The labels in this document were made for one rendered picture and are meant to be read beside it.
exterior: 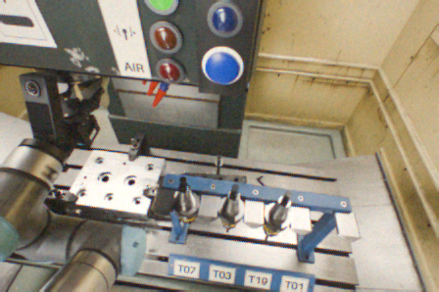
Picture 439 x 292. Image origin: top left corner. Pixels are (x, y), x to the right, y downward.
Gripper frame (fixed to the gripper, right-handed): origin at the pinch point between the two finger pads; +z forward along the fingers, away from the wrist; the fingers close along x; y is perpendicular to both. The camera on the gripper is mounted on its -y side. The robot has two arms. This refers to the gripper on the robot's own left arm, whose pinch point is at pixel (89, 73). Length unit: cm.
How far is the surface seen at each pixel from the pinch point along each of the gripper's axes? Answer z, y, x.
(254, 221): -17.2, 24.2, 38.4
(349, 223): -14, 24, 61
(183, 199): -16.5, 18.8, 21.9
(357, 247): -5, 68, 85
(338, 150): 59, 88, 95
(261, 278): -24, 51, 45
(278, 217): -17, 21, 43
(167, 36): -20.9, -22.2, 25.1
